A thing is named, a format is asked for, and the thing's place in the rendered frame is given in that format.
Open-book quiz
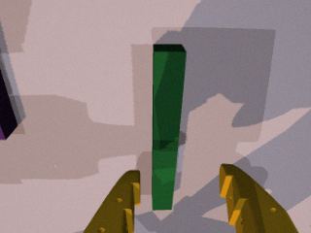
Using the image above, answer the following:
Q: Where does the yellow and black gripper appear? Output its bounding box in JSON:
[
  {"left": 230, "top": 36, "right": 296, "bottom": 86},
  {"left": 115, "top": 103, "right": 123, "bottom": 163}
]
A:
[{"left": 84, "top": 164, "right": 298, "bottom": 233}]

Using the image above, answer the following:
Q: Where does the green rod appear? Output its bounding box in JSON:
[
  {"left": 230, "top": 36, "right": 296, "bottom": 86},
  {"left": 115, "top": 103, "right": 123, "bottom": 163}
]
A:
[{"left": 152, "top": 44, "right": 187, "bottom": 211}]

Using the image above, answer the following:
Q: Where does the purple rod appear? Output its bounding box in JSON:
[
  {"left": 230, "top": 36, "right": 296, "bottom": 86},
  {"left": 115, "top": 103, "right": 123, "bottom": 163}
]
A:
[{"left": 0, "top": 69, "right": 18, "bottom": 140}]

